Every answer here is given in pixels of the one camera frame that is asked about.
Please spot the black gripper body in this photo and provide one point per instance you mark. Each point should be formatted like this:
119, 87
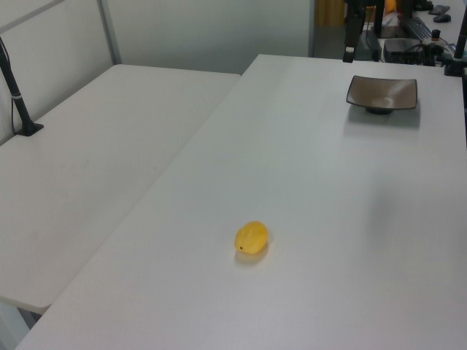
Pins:
354, 31

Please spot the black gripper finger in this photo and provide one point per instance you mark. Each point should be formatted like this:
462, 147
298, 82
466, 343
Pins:
348, 55

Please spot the yellow lemon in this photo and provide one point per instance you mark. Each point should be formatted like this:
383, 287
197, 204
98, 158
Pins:
251, 237

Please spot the brown square ceramic plate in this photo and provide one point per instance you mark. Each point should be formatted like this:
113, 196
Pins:
382, 93

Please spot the flat black device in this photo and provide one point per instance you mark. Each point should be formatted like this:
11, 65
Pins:
370, 43

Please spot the yellow panel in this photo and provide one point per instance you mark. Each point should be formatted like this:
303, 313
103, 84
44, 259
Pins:
329, 12

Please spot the yellow plush toy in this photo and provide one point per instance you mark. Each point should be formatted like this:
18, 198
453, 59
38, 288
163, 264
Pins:
390, 5

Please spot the black electronics box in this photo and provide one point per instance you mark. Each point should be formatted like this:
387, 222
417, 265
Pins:
401, 49

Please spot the black keyboard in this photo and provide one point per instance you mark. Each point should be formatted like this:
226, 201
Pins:
416, 26

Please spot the emergency stop button box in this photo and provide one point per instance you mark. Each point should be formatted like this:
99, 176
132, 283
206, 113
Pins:
436, 36

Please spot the dark small desk objects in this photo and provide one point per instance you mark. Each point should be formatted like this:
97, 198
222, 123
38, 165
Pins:
440, 12

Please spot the black pole with clamp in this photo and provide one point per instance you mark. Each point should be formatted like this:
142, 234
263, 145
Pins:
459, 51

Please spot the black vertical stand post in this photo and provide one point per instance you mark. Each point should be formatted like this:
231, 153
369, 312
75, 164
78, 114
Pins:
379, 18

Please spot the grey metal partition post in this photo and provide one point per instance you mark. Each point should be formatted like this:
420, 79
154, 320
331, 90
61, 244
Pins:
109, 33

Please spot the black pole with base plate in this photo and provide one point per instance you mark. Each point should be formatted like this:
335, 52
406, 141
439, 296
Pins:
17, 98

